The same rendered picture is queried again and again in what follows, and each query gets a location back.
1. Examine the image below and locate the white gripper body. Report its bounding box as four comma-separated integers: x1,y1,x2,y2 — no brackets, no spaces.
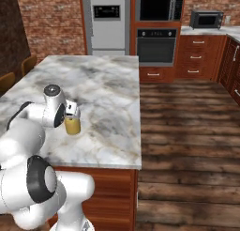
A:
70,100,82,120

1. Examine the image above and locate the yellow cup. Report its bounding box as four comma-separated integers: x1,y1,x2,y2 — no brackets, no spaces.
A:
64,114,82,136

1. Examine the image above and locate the brown wooden chair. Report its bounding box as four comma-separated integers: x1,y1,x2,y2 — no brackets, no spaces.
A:
21,54,38,77
0,71,16,97

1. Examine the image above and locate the wooden oven housing cabinet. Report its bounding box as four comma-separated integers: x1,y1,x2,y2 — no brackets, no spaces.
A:
129,0,188,85

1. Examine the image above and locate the silver fridge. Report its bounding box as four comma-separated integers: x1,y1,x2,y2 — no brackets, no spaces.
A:
82,0,131,56

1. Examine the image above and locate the built-in black microwave oven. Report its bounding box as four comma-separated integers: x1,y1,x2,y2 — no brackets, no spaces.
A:
135,0,185,23

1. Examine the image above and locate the wooden base cupboard run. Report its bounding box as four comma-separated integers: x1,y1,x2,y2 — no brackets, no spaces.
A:
217,37,240,107
174,34,227,83

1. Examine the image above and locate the black countertop toaster oven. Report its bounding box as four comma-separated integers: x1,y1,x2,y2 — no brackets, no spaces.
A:
188,9,225,30

